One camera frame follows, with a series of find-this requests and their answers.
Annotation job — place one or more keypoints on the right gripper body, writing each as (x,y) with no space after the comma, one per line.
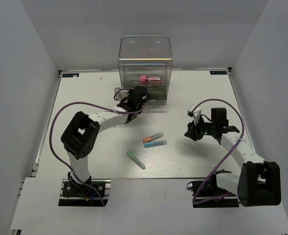
(205,128)

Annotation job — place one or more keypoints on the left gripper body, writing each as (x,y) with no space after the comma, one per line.
(129,96)

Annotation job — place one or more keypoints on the clear drawer organizer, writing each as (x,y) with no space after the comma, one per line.
(148,55)

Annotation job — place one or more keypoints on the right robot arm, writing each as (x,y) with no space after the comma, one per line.
(259,182)

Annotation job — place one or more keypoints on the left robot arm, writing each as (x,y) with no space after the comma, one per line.
(81,133)

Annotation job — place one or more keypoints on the blue capped highlighter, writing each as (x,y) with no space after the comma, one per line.
(155,143)

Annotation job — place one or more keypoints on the orange capped highlighter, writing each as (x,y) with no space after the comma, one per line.
(153,137)

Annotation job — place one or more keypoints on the green capped highlighter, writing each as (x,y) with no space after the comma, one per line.
(132,156)

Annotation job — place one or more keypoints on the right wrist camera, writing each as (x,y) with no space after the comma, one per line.
(195,113)

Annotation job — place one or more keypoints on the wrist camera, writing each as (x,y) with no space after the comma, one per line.
(120,94)
(195,113)

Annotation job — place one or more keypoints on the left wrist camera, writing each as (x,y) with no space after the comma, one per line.
(120,94)

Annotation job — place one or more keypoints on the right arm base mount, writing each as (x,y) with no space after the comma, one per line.
(210,189)

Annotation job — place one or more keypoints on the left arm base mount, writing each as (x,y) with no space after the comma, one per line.
(71,196)

